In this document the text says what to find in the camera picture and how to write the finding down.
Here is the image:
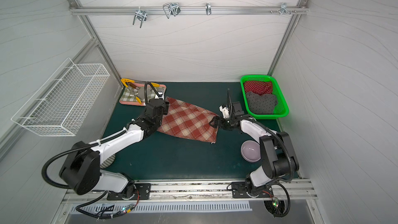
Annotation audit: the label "metal hook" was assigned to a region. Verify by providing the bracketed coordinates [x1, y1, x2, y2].
[205, 3, 211, 16]
[162, 2, 181, 19]
[269, 3, 297, 16]
[133, 8, 147, 28]

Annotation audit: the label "red dotted skirt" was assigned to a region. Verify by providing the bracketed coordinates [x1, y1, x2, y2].
[243, 80, 273, 95]

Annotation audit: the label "aluminium cross rail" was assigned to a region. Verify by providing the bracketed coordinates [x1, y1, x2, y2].
[69, 5, 309, 16]

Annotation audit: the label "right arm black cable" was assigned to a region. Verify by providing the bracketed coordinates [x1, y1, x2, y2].
[245, 118, 295, 218]

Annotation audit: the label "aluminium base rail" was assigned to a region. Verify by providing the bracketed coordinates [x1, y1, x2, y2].
[61, 179, 318, 204]

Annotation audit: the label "red plaid skirt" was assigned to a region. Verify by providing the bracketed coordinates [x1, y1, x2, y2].
[158, 97, 218, 144]

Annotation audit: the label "grey dotted skirt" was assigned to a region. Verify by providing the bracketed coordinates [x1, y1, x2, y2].
[246, 92, 278, 115]

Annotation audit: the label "white wire basket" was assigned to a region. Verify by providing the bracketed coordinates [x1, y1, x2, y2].
[11, 58, 110, 137]

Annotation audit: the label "green plastic basket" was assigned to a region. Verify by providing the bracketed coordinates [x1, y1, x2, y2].
[240, 75, 289, 119]

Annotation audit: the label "yellow tipped metal tongs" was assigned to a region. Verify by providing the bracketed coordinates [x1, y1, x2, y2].
[120, 78, 145, 106]

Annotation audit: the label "grey ribbed mug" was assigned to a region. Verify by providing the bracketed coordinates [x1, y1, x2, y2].
[100, 154, 116, 170]

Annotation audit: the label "green checkered cloth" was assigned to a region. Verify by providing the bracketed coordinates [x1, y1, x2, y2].
[120, 84, 165, 105]

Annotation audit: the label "lilac bowl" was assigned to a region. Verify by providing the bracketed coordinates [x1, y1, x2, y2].
[240, 141, 261, 163]

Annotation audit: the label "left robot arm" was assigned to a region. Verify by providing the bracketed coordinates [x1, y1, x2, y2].
[59, 99, 169, 199]

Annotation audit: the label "pink plastic tray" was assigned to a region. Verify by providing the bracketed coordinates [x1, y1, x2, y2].
[119, 82, 167, 107]

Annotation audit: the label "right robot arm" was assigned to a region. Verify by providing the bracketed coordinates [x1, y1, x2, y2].
[209, 91, 300, 198]

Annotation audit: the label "white vented cable duct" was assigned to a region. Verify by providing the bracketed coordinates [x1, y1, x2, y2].
[82, 201, 252, 214]

